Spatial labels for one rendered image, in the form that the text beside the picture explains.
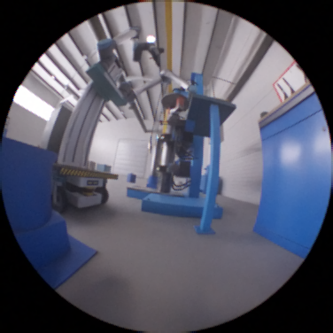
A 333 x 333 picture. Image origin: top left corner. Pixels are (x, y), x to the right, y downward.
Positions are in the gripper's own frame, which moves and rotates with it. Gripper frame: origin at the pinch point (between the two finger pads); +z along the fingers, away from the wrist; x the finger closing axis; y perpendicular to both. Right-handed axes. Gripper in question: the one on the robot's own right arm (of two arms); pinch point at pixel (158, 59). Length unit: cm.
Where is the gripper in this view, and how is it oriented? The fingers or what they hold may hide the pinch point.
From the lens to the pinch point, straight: 102.5
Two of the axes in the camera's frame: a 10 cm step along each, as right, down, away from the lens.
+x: 0.1, 0.0, -10.0
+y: -9.6, 2.7, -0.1
